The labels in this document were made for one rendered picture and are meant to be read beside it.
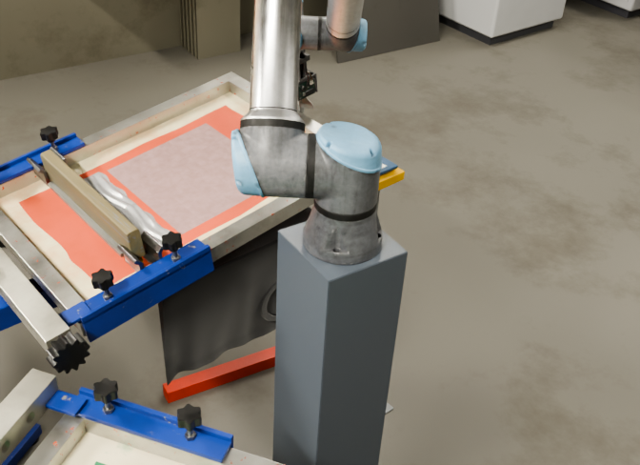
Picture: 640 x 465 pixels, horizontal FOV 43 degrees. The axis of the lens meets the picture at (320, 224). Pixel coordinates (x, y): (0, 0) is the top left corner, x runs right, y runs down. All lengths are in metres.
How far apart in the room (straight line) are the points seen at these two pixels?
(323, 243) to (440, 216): 2.37
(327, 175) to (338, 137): 0.07
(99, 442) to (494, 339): 1.98
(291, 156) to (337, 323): 0.34
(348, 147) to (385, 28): 4.06
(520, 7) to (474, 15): 0.31
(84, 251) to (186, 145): 0.43
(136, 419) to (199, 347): 0.55
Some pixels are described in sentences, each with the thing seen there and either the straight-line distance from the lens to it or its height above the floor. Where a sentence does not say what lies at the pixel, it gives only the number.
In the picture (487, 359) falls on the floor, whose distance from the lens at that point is 3.11.
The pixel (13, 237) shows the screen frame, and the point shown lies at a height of 1.03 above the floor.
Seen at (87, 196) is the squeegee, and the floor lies 1.12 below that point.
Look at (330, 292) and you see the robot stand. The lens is 1.46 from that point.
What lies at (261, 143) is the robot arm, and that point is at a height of 1.42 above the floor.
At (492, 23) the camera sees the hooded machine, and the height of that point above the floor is 0.17.
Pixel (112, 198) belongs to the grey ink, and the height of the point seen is 1.04.
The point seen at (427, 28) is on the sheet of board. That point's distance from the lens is 5.64.
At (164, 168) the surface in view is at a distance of 2.05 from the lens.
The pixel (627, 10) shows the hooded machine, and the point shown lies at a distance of 6.66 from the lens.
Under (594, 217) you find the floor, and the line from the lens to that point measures 4.04.
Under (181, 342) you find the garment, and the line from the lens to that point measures 1.96.
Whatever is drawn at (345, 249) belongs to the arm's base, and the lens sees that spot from 1.47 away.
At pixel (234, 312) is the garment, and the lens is 2.01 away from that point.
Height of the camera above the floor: 2.11
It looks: 35 degrees down
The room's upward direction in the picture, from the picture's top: 3 degrees clockwise
